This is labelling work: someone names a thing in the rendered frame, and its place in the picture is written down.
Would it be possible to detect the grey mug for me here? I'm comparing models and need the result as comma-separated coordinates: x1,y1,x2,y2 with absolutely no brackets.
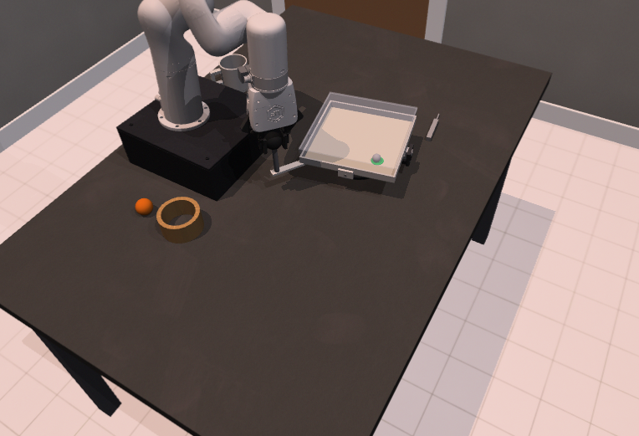
209,54,248,93

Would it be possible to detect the orange ball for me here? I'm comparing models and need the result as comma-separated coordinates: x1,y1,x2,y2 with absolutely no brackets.
135,198,153,215

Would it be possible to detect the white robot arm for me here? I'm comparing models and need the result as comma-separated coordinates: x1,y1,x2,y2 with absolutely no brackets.
138,0,289,131

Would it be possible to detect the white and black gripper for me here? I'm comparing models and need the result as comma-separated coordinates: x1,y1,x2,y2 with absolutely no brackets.
240,78,304,155

